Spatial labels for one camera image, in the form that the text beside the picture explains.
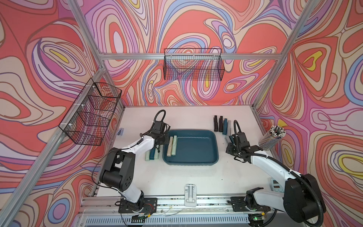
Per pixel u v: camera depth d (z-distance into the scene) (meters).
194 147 0.93
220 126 1.04
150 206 0.72
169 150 0.91
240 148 0.66
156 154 0.89
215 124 1.05
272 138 0.85
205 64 0.97
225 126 1.04
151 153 0.89
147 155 0.88
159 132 0.72
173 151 0.91
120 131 1.01
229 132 1.05
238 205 0.73
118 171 0.45
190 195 0.75
